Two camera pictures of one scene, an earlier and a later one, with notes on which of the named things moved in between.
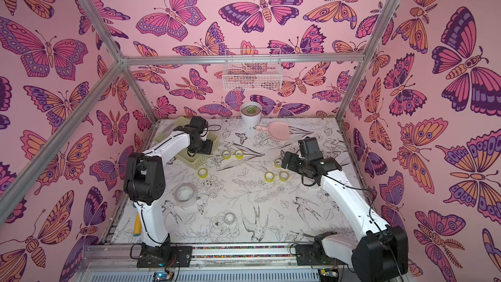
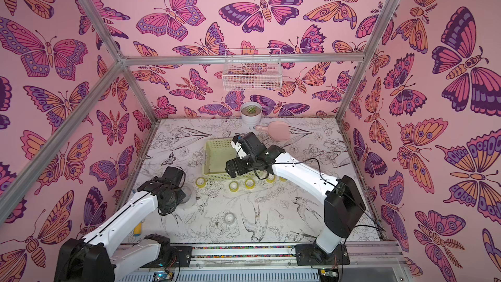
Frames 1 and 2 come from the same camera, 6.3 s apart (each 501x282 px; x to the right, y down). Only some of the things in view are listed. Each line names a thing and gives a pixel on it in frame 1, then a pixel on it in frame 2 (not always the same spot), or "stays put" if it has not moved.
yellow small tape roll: [202, 173] to [200, 181]
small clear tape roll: [229, 218] stays put
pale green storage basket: [183, 154] to [217, 152]
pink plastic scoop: [277, 130] stays put
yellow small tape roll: [226, 155] to [232, 190]
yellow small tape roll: [269, 177] stays put
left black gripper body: [205, 147] to [178, 196]
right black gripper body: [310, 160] to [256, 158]
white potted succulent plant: [251, 112] stays put
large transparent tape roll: [185, 194] stays put
